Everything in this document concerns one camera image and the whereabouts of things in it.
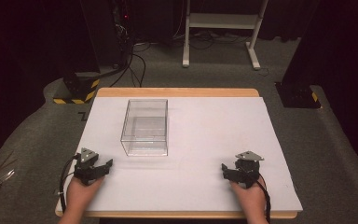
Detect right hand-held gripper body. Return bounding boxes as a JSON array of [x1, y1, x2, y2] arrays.
[[234, 150, 266, 189]]

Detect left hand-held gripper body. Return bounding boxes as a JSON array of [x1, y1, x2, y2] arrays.
[[73, 147, 106, 187]]

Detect person's left hand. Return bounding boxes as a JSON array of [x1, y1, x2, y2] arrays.
[[65, 176, 105, 215]]

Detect person's right hand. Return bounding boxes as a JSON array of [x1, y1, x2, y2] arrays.
[[229, 181, 268, 218]]

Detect white table mat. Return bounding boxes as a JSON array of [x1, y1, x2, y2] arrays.
[[55, 96, 304, 214]]

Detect clear plastic box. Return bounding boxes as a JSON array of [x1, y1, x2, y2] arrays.
[[119, 98, 170, 158]]

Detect black yellow striped stand base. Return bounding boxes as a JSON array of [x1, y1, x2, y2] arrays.
[[52, 71, 102, 105]]

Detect black equipment rack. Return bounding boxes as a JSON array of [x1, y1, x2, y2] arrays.
[[110, 0, 135, 68]]

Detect white metal stand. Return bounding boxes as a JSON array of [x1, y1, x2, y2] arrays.
[[181, 0, 270, 71]]

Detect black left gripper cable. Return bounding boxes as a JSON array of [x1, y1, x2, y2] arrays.
[[58, 154, 79, 213]]

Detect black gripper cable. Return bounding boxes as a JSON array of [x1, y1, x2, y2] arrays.
[[255, 175, 272, 224], [58, 154, 79, 213]]

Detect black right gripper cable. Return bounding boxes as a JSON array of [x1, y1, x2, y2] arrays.
[[255, 175, 272, 224]]

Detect black floor cables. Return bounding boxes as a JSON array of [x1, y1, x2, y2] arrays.
[[109, 43, 147, 89]]

